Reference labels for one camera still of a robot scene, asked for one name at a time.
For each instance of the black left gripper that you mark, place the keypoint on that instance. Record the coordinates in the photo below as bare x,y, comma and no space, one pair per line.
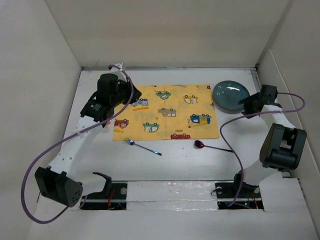
125,84

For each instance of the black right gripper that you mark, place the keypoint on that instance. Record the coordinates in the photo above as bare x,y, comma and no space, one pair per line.
246,108

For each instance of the teal round plate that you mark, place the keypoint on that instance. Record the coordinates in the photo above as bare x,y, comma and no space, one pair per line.
227,94

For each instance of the yellow cartoon print cloth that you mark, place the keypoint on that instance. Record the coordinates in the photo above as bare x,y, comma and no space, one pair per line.
169,112

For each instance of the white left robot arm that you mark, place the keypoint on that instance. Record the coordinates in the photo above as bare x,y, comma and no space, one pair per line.
57,181

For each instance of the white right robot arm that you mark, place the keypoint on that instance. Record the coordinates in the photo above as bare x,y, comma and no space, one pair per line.
284,143

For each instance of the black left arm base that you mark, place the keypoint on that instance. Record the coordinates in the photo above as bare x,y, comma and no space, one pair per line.
112,197

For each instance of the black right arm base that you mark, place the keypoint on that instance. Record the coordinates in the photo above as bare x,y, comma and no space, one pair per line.
232,195

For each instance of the iridescent fork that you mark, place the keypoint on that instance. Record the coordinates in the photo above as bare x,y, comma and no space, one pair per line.
132,143

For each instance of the purple iridescent spoon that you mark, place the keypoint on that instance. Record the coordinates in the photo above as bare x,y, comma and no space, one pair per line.
199,144

